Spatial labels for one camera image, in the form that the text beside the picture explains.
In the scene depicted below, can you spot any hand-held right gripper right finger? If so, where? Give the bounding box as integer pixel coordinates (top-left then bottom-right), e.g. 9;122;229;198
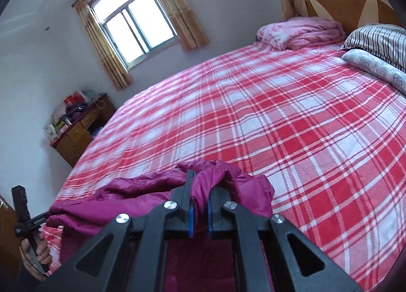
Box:
208;186;364;292

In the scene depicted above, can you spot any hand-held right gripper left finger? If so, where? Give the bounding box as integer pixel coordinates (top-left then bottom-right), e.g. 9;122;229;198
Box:
33;170;197;292

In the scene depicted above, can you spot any purple puffer jacket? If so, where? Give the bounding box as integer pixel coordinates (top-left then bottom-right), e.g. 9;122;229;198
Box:
46;158;275;292

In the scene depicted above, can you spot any person's left forearm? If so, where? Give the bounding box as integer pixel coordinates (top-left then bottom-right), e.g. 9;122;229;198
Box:
16;263;48;292

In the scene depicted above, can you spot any pile of clothes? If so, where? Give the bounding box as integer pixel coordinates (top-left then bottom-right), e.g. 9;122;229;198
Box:
62;102;91;123

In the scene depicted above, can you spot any person's left hand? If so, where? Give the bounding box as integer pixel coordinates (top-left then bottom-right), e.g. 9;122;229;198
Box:
19;232;53;281

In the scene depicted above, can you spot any wooden door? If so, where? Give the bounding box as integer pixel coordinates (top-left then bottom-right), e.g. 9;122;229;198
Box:
0;194;23;277

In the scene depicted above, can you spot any wooden desk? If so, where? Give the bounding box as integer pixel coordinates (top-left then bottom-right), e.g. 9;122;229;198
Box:
49;94;117;167

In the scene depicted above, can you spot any bed with red plaid sheet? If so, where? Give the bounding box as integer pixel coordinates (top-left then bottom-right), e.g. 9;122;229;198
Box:
41;40;406;292

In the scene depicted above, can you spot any red and white box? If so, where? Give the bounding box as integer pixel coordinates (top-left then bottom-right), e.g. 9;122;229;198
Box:
65;91;84;105

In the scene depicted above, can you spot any tan patterned curtain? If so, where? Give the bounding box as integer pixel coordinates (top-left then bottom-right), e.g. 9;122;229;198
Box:
140;0;210;52
73;0;134;91

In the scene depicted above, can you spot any pink folded blanket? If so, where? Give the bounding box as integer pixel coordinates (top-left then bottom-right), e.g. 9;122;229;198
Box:
256;16;347;51

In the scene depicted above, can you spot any sliding window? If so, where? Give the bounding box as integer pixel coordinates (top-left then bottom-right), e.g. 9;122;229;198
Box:
89;0;178;71

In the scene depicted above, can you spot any grey patterned pillow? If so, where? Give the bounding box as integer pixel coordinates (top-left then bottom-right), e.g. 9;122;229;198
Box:
341;49;406;94

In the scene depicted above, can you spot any striped pillow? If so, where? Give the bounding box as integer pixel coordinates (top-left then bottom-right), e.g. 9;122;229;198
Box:
339;24;406;72

